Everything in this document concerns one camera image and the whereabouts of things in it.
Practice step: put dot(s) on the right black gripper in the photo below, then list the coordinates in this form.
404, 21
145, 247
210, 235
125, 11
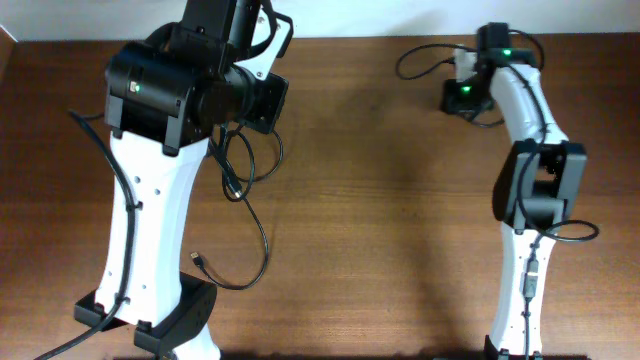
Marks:
461, 100

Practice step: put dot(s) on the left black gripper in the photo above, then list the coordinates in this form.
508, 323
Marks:
270, 105

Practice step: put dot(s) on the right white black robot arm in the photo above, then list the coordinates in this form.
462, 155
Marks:
534, 194

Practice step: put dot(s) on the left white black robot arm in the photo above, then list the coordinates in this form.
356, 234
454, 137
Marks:
173, 99

